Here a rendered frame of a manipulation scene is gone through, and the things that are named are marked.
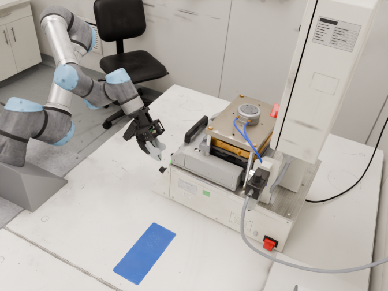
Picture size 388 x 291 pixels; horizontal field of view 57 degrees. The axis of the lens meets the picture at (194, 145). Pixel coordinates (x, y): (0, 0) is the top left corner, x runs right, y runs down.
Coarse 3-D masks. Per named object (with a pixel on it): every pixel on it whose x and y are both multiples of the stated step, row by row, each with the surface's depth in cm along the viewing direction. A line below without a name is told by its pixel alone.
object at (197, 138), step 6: (210, 120) 142; (204, 126) 139; (198, 132) 135; (192, 138) 132; (198, 138) 132; (186, 144) 129; (192, 144) 129; (198, 144) 130; (270, 150) 130; (264, 156) 127; (270, 156) 128
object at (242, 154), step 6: (216, 138) 118; (270, 138) 123; (216, 144) 119; (222, 144) 118; (228, 144) 116; (264, 144) 118; (222, 150) 119; (228, 150) 118; (234, 150) 116; (240, 150) 115; (246, 150) 115; (234, 156) 118; (240, 156) 117; (246, 156) 115
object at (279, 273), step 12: (276, 264) 113; (300, 264) 113; (276, 276) 110; (288, 276) 110; (300, 276) 110; (312, 276) 110; (324, 276) 111; (264, 288) 106; (276, 288) 106; (288, 288) 107; (312, 288) 107; (324, 288) 108; (336, 288) 108; (348, 288) 108; (360, 288) 108
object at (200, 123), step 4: (204, 116) 137; (200, 120) 135; (204, 120) 135; (196, 124) 132; (200, 124) 133; (204, 124) 139; (192, 128) 130; (196, 128) 131; (188, 132) 128; (192, 132) 129; (188, 136) 128; (184, 140) 130; (188, 140) 129
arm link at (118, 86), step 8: (112, 72) 123; (120, 72) 121; (112, 80) 121; (120, 80) 121; (128, 80) 122; (112, 88) 122; (120, 88) 121; (128, 88) 122; (112, 96) 124; (120, 96) 123; (128, 96) 123; (136, 96) 124; (120, 104) 125
